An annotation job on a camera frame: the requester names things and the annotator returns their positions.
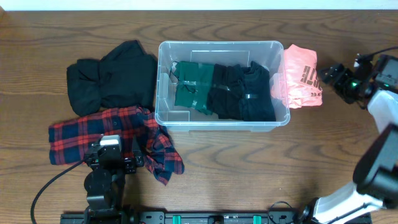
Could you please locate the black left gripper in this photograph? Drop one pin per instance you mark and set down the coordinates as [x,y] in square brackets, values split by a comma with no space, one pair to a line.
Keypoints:
[129,166]

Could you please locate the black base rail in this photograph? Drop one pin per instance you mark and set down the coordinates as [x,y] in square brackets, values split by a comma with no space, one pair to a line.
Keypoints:
[158,217]

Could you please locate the black folded garment in bin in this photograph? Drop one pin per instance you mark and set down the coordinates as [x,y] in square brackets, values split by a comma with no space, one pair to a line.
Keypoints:
[225,92]

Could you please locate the pink printed t-shirt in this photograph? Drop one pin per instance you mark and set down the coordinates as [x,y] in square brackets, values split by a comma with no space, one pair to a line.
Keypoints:
[303,86]

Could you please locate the black folded garment on table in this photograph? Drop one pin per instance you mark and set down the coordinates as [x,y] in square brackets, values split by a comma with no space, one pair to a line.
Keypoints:
[124,77]

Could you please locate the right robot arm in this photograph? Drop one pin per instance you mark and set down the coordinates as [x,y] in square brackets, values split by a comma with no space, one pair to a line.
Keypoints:
[374,183]

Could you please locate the dark teal garment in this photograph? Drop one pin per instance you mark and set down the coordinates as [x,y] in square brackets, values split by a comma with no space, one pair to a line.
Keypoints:
[256,104]

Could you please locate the clear plastic storage bin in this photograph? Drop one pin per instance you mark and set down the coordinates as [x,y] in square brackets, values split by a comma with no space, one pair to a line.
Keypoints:
[269,54]

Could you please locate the green garment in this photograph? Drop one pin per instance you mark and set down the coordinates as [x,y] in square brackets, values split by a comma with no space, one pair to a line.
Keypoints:
[193,84]

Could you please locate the red plaid flannel shirt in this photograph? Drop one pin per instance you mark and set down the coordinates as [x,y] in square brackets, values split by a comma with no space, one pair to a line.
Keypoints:
[70,140]

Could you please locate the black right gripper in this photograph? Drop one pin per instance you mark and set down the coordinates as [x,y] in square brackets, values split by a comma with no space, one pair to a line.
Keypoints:
[342,73]

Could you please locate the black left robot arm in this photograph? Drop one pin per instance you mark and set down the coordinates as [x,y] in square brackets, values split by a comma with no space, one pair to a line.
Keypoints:
[105,183]

